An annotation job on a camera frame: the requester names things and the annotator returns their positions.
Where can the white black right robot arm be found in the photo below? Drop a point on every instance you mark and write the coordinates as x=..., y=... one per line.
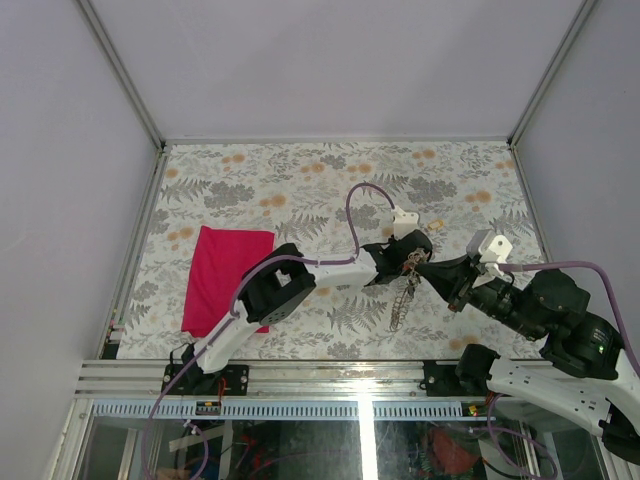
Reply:
x=542, y=302

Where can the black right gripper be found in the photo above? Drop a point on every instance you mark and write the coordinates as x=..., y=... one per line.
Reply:
x=454, y=278

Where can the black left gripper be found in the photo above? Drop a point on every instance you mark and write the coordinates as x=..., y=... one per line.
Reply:
x=392, y=240

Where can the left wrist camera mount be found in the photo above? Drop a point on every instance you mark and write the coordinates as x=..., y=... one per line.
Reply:
x=404, y=222

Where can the aluminium frame posts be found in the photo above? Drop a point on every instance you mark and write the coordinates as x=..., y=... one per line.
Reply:
x=225, y=71

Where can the yellow tag key set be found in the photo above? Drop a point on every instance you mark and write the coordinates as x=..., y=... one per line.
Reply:
x=435, y=225

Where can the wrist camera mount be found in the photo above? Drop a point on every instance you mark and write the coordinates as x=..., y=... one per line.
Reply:
x=488, y=249
x=404, y=222

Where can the floral tablecloth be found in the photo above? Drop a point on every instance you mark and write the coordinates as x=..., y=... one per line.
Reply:
x=324, y=197

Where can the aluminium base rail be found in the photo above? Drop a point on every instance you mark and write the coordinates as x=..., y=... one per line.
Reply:
x=297, y=379

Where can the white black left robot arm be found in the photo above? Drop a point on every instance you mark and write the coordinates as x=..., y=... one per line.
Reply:
x=268, y=294

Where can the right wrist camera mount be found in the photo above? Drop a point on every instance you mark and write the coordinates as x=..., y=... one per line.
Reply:
x=488, y=249

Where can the pink folded cloth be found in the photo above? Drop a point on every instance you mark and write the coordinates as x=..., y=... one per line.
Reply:
x=220, y=259

